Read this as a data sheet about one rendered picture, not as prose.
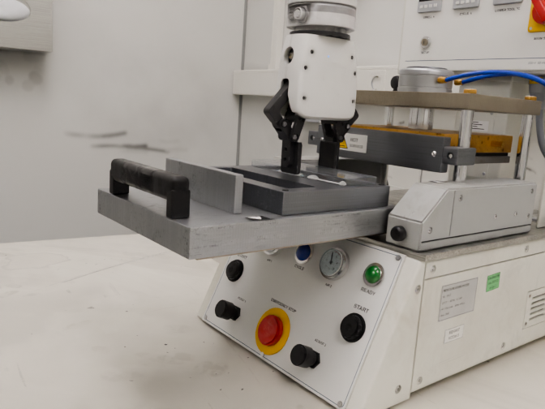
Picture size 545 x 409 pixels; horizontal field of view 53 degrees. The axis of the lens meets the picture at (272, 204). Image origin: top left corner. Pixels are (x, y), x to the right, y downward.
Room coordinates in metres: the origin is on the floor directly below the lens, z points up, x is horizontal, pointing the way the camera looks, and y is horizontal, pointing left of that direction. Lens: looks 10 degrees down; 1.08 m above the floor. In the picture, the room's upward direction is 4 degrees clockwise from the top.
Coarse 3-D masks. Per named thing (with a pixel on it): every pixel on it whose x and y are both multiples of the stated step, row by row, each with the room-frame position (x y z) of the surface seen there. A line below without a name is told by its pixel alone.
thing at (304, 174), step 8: (264, 168) 0.74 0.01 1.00; (272, 168) 0.72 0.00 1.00; (280, 168) 0.71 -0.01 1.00; (304, 176) 0.67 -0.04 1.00; (312, 176) 0.66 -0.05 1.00; (320, 176) 0.65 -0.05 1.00; (328, 176) 0.64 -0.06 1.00; (344, 184) 0.62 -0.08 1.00; (352, 184) 0.63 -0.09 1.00; (360, 184) 0.63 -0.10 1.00; (368, 184) 0.64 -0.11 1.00
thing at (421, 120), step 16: (416, 112) 0.83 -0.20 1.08; (432, 112) 0.83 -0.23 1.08; (368, 128) 0.81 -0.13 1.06; (384, 128) 0.79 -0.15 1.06; (400, 128) 0.80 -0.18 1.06; (416, 128) 0.83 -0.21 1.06; (432, 128) 0.92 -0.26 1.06; (480, 144) 0.76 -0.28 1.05; (496, 144) 0.77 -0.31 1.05; (480, 160) 0.77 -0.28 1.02; (496, 160) 0.79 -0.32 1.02
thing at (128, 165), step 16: (128, 160) 0.61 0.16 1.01; (112, 176) 0.61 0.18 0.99; (128, 176) 0.58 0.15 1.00; (144, 176) 0.55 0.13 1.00; (160, 176) 0.52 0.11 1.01; (176, 176) 0.51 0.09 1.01; (112, 192) 0.61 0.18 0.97; (128, 192) 0.62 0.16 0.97; (160, 192) 0.52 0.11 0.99; (176, 192) 0.50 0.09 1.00; (176, 208) 0.50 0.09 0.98
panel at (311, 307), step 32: (256, 256) 0.77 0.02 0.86; (288, 256) 0.73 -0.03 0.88; (320, 256) 0.69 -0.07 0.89; (352, 256) 0.65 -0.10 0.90; (384, 256) 0.62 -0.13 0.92; (224, 288) 0.79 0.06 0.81; (256, 288) 0.74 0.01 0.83; (288, 288) 0.70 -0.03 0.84; (320, 288) 0.66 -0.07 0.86; (352, 288) 0.63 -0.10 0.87; (384, 288) 0.60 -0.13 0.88; (224, 320) 0.75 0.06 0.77; (256, 320) 0.71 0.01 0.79; (288, 320) 0.67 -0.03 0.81; (320, 320) 0.64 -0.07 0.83; (256, 352) 0.68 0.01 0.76; (288, 352) 0.65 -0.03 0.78; (320, 352) 0.61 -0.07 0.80; (352, 352) 0.58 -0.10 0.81; (320, 384) 0.59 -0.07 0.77; (352, 384) 0.56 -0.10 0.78
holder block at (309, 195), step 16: (256, 176) 0.69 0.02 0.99; (272, 176) 0.67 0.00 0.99; (288, 176) 0.68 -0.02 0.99; (256, 192) 0.59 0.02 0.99; (272, 192) 0.57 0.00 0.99; (288, 192) 0.56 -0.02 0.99; (304, 192) 0.57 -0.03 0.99; (320, 192) 0.58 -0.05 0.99; (336, 192) 0.60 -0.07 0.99; (352, 192) 0.61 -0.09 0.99; (368, 192) 0.63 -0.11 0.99; (384, 192) 0.65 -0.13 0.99; (272, 208) 0.56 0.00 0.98; (288, 208) 0.56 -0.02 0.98; (304, 208) 0.57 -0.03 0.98; (320, 208) 0.59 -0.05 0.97; (336, 208) 0.60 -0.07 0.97; (352, 208) 0.62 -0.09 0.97
